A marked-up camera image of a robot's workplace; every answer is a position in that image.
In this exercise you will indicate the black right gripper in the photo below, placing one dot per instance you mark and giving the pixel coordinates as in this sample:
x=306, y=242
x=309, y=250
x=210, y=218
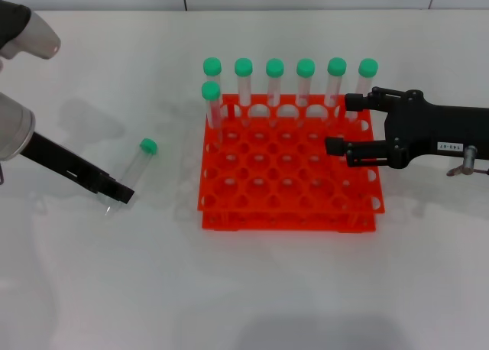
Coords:
x=420, y=132

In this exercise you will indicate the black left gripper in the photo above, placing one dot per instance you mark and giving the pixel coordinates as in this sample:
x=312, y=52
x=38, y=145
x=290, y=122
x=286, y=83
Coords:
x=57, y=161

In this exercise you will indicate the green capped clear test tube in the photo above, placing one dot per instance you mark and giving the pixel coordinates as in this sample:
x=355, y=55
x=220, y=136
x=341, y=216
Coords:
x=275, y=67
x=212, y=66
x=243, y=67
x=337, y=67
x=211, y=90
x=305, y=68
x=148, y=145
x=368, y=67

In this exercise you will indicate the orange test tube rack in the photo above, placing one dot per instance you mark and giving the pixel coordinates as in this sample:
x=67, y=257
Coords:
x=290, y=225

